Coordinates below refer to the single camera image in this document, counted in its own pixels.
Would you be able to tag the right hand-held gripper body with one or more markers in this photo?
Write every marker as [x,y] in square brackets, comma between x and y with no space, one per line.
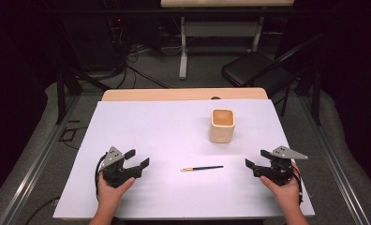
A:
[278,172]

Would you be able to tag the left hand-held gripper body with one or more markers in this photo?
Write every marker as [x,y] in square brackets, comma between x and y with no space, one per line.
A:
[113,170]

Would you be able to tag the cream square ceramic cup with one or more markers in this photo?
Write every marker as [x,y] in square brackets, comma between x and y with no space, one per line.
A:
[221,132]

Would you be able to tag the thin dark paintbrush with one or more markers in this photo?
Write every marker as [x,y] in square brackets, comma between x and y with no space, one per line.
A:
[202,168]

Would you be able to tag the person's left hand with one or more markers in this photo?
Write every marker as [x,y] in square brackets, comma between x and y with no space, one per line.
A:
[110,194]

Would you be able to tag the person's right hand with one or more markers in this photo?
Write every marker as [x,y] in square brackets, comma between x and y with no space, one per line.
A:
[286,195]

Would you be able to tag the white table sheet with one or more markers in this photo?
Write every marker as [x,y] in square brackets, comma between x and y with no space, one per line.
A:
[161,134]

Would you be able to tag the wooden work table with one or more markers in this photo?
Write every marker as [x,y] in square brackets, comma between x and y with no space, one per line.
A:
[174,93]

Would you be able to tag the black metal stand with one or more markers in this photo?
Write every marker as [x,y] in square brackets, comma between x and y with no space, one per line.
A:
[315,93]
[62,90]

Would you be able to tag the black folding chair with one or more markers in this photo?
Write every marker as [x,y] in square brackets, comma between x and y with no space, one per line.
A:
[252,70]

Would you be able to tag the dark equipment cabinet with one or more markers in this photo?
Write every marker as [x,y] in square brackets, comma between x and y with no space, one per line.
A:
[93,40]

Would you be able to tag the table with white metal legs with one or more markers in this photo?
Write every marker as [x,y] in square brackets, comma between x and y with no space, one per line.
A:
[218,29]

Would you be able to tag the aluminium floor rail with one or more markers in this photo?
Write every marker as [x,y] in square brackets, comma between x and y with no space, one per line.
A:
[336,162]
[33,168]

